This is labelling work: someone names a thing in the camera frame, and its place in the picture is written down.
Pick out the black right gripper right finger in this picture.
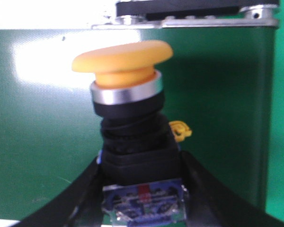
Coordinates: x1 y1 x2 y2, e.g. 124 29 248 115
180 151 284 227

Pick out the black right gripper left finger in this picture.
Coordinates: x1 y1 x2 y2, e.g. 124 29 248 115
14 158 104 227

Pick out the yellow mushroom push button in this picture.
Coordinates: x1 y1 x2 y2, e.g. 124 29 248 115
71 40 191 227

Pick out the bright green mat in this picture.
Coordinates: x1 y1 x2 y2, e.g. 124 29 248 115
266 24 284 221

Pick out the green conveyor belt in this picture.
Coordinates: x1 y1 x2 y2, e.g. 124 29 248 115
0 27 275 220

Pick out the aluminium conveyor frame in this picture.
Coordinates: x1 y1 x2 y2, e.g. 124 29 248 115
91 4 280 30

